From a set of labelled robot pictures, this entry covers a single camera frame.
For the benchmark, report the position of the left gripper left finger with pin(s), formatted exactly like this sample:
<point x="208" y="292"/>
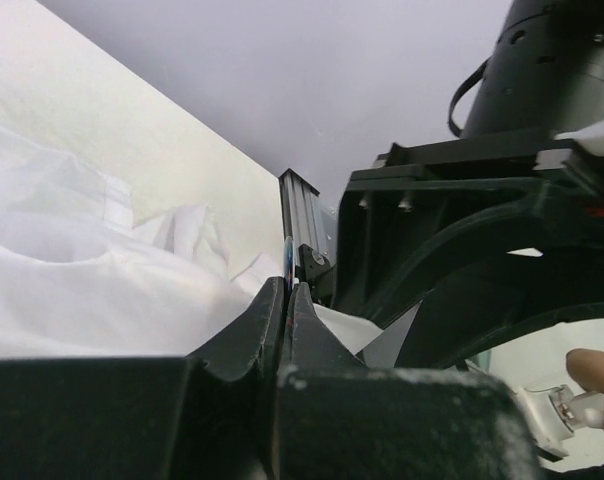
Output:
<point x="205" y="415"/>

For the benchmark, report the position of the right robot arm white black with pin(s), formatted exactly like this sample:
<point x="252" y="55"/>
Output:
<point x="546" y="74"/>

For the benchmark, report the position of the aluminium front rail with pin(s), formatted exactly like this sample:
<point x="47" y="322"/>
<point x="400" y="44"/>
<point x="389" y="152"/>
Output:
<point x="313" y="227"/>

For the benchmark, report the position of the white handheld device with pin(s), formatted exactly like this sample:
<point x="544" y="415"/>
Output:
<point x="555" y="414"/>

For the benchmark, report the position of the blue round brooch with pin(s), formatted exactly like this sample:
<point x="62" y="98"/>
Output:
<point x="289" y="263"/>

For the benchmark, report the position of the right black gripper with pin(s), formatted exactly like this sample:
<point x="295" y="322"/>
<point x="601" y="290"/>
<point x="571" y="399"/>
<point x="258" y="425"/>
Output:
<point x="482" y="246"/>

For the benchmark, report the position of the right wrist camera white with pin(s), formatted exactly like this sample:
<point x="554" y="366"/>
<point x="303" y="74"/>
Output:
<point x="586" y="143"/>

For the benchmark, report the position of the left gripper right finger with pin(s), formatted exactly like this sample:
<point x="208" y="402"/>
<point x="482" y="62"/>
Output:
<point x="340" y="419"/>

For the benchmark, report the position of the white garment shirt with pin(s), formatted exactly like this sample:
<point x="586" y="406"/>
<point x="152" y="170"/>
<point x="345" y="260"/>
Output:
<point x="78" y="278"/>

